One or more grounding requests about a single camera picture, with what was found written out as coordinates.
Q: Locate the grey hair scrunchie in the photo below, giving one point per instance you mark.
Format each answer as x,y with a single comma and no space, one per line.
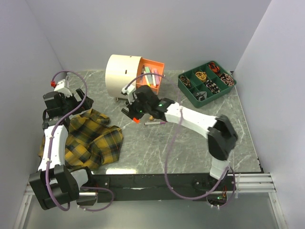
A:
201,96

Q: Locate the purple tipped white pen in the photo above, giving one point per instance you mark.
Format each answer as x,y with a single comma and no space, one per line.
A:
154,123

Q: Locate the pink white pen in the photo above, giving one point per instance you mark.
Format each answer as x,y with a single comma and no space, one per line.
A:
143,71

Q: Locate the round beige drawer cabinet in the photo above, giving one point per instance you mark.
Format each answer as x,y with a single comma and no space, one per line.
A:
121,69

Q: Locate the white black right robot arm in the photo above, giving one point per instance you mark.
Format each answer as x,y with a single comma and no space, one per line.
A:
218,131

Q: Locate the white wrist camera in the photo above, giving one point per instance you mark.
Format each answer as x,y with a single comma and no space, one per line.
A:
128,93
62,86

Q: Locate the orange black highlighter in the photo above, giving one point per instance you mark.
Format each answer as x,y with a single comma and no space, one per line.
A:
136,120

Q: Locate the beige black hair scrunchie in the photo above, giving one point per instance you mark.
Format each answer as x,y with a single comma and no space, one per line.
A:
212,86

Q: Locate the brown black hair scrunchie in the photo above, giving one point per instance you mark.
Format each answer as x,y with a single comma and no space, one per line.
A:
185,80

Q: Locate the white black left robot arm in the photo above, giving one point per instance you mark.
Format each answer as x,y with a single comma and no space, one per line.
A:
54,184

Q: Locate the pink black hair scrunchie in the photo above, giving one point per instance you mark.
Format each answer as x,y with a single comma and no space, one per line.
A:
227,79

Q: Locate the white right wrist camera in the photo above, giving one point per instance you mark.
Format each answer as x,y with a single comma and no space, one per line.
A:
128,93

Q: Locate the green compartment organizer tray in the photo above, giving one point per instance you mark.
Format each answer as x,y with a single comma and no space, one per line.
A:
213,70

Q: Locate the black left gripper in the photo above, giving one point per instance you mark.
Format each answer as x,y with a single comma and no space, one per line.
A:
86,105

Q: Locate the aluminium rail frame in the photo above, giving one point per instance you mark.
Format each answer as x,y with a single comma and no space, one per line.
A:
134,201

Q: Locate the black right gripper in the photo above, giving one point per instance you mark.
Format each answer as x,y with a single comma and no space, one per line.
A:
132,111

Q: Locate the yellow marker pen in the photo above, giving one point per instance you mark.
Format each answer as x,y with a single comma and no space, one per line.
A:
150,80

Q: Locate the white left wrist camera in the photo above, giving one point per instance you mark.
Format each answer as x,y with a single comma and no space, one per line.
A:
62,86

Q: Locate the lilac highlighter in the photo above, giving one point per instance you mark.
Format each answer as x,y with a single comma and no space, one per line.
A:
156,77

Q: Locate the yellow plaid shirt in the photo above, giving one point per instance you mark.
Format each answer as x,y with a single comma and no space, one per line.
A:
91,141

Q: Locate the mint green highlighter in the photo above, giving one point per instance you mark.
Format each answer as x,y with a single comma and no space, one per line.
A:
147,69

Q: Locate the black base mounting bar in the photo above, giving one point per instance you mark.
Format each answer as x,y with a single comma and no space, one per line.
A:
132,187

